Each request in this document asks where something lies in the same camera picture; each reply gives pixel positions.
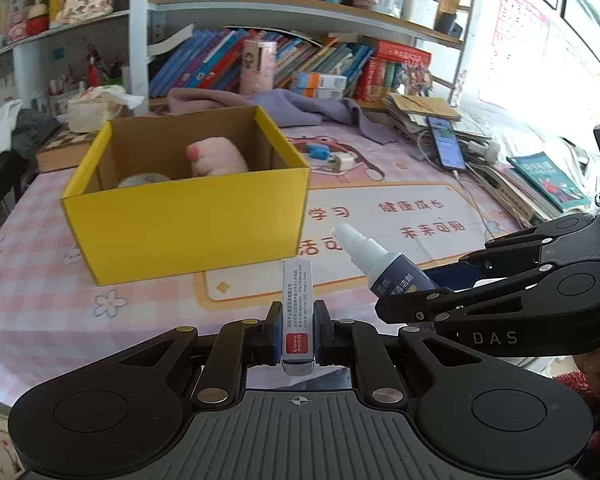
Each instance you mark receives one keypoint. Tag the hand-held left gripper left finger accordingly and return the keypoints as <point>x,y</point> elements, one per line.
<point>275,332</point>

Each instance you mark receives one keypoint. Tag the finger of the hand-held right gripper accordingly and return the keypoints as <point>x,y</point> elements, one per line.
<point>415,305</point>
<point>452,276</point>

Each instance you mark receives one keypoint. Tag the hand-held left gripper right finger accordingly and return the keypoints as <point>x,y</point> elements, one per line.
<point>322,334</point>

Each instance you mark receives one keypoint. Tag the white box with red label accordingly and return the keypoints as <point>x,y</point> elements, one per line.
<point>296,310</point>

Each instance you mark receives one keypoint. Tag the spray bottle with dark label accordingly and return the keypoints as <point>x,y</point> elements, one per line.
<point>380,265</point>

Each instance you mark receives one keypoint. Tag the yellow cardboard box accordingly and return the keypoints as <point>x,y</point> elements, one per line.
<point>180,230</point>

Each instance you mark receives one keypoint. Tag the stack of books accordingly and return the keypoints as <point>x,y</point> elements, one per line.
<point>505,191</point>

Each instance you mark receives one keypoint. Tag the white power plug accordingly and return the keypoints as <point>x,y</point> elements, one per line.
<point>487,150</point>

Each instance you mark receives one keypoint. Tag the smartphone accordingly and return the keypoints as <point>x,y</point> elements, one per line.
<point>445,142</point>

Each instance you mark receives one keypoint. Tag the teal book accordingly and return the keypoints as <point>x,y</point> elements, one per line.
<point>547,180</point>

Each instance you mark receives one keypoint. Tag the white charger adapter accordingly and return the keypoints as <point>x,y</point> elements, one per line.
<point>342,162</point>

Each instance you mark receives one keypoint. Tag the small blue box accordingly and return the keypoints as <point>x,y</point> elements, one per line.
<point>318,151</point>

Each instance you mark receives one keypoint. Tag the pink plush toy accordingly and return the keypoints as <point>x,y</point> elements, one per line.
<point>217,155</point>

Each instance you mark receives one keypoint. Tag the colourful figure card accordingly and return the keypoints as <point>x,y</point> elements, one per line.
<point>407,80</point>

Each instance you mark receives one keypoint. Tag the tape roll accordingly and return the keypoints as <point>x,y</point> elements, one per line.
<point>142,180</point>

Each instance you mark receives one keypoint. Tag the red book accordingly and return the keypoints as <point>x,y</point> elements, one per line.
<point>366,80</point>

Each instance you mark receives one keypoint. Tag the orange blue white carton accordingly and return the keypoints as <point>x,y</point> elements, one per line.
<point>320,81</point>
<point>322,94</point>

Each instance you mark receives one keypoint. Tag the red thick dictionary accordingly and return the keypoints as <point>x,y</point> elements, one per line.
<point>402,54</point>

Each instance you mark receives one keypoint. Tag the purple cloth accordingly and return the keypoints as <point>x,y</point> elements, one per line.
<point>300,105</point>

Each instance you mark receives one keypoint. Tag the white pen holder box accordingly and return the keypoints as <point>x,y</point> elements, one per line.
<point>420,10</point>

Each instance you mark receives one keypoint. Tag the row of blue books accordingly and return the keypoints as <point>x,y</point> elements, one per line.
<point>190,65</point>

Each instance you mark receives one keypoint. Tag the checkered wooden box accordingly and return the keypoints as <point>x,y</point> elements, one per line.
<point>55,152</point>

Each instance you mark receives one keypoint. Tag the beige tissue bag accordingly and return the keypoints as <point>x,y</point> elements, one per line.
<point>87,112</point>

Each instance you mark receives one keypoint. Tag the black garment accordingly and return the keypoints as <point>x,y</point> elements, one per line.
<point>0,185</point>

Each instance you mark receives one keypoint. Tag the grey garment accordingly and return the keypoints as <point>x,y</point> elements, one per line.
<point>35,132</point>

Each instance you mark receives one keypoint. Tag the wall poster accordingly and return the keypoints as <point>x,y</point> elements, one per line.
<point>515,45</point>

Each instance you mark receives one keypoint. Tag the white frame bookshelf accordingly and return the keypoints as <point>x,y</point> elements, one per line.
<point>139,20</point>

